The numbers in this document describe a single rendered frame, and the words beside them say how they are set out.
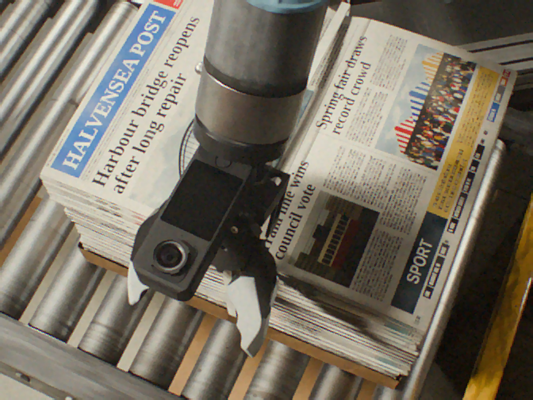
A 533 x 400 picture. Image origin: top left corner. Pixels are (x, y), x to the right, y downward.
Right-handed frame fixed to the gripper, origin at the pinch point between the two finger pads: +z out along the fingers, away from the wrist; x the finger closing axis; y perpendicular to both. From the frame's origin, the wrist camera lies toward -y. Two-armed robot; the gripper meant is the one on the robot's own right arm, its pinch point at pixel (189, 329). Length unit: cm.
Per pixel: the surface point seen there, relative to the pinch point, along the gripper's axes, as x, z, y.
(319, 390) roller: -11.5, 16.0, 14.6
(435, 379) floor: -31, 70, 80
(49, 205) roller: 26.2, 12.0, 20.4
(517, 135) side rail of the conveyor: -22, -4, 48
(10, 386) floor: 49, 88, 48
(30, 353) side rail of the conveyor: 19.0, 20.3, 6.0
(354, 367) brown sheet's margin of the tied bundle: -14.2, 11.3, 15.1
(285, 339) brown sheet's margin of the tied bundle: -6.3, 11.3, 15.0
